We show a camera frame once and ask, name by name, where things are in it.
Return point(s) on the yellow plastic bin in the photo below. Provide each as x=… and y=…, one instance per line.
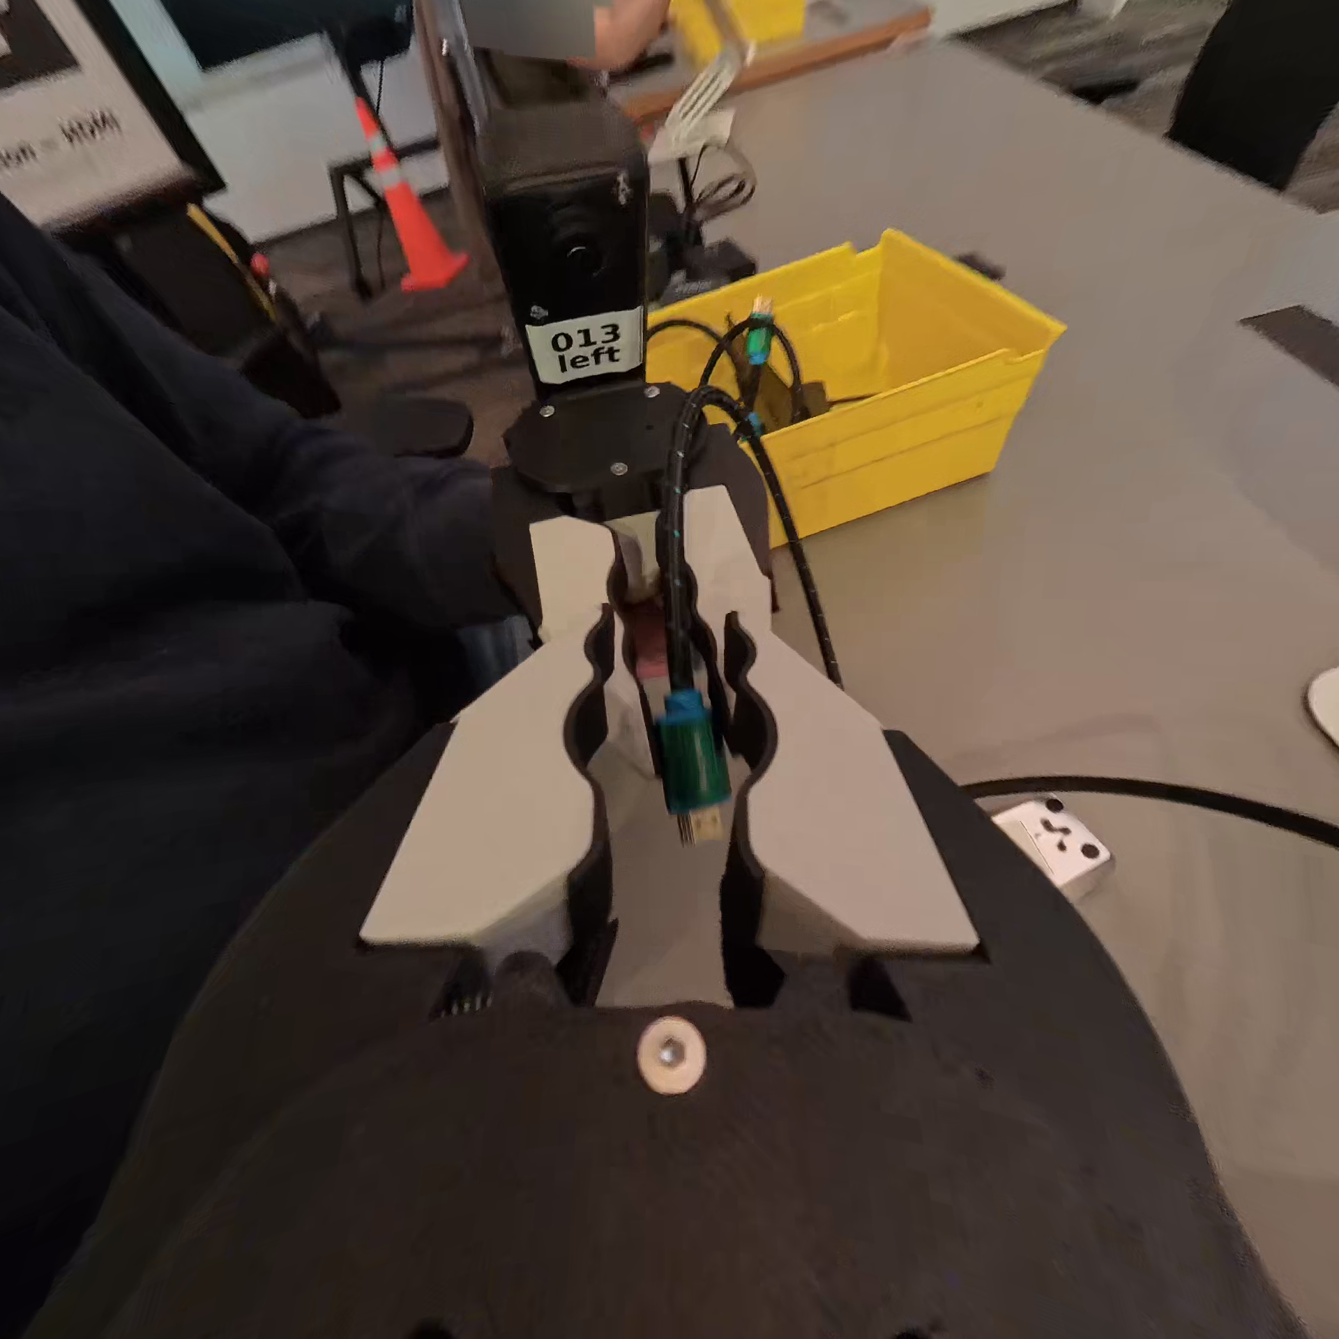
x=921, y=418

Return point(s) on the person's dark sweater torso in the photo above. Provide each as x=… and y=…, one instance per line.
x=105, y=837

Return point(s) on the black chair armrest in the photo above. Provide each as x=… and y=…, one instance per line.
x=424, y=427

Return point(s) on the black office chair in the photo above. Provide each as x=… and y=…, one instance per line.
x=1256, y=83

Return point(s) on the person's left hand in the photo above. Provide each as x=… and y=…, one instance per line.
x=643, y=637

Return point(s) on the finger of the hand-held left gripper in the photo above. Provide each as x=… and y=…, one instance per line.
x=571, y=570
x=733, y=553

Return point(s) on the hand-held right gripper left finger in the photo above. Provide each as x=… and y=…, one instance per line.
x=491, y=825

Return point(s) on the person's left forearm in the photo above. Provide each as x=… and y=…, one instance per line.
x=366, y=523

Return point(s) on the small black tape piece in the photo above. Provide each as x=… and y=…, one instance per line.
x=981, y=265

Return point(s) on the small yellow bin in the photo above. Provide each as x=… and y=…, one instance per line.
x=753, y=21

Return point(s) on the framed black white marker sign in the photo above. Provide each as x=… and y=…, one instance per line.
x=63, y=135

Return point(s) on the orange traffic cone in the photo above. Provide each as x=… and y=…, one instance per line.
x=419, y=230

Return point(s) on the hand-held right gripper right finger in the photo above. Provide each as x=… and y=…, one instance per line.
x=847, y=837

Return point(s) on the wood edged table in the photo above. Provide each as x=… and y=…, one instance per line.
x=837, y=51

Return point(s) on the white tablet stand base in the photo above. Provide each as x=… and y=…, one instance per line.
x=1327, y=706

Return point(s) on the black bag yellow trim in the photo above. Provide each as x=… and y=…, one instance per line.
x=299, y=365

